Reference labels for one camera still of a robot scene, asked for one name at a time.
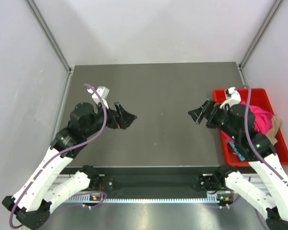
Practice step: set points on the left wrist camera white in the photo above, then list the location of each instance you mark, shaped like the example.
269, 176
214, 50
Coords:
103, 92

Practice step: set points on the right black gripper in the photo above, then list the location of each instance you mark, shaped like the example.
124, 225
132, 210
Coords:
209, 111

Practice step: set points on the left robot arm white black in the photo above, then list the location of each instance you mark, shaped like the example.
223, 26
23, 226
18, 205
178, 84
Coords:
33, 204

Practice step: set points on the beige t shirt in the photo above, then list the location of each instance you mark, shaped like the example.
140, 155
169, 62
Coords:
271, 134

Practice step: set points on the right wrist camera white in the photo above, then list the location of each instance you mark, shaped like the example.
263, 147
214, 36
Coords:
232, 97

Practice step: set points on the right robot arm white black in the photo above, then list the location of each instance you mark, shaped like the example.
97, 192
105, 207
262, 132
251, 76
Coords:
237, 121

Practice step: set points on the slotted cable duct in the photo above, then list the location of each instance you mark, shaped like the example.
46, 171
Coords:
207, 199

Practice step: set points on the aluminium frame rail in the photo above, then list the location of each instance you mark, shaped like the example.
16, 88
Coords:
255, 180

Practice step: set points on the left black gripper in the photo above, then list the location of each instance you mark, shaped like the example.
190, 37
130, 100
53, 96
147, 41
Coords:
120, 118

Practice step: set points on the blue t shirt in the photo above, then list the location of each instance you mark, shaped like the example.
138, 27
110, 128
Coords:
232, 145

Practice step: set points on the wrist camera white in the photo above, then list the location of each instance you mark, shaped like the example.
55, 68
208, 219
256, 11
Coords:
232, 97
103, 92

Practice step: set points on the pink t shirt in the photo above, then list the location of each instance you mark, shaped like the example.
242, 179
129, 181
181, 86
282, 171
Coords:
263, 123

